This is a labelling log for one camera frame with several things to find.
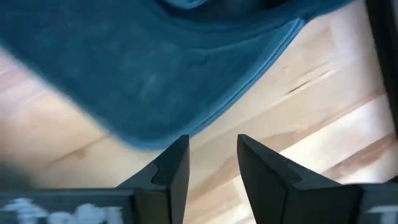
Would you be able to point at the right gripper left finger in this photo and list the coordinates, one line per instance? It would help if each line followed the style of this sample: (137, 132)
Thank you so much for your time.
(168, 186)

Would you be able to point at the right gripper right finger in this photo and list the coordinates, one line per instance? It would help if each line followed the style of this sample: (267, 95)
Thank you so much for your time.
(280, 193)

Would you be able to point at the dark blue cap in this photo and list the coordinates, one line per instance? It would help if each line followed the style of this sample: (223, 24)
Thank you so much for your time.
(140, 77)

